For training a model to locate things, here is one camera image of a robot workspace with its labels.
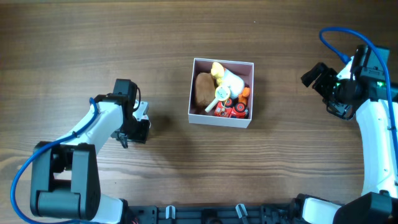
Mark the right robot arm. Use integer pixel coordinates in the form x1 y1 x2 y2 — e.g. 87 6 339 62
288 45 397 223

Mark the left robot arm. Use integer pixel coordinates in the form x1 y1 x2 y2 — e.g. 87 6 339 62
30 79 150 223

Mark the brown plush toy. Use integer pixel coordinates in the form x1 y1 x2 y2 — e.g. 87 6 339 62
195 72 215 108

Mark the white plush duck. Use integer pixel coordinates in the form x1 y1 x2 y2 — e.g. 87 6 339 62
211 62 246 100

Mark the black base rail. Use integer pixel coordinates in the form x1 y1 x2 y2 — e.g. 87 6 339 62
129 204 302 224

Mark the yellow cat rattle drum toy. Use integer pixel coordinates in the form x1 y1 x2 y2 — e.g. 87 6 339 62
205 85 231 113

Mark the pink cardboard box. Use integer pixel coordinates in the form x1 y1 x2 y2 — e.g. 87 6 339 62
188 58 254 128

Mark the red toy fire truck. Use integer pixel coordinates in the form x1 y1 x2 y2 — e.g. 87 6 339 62
214 98 249 119

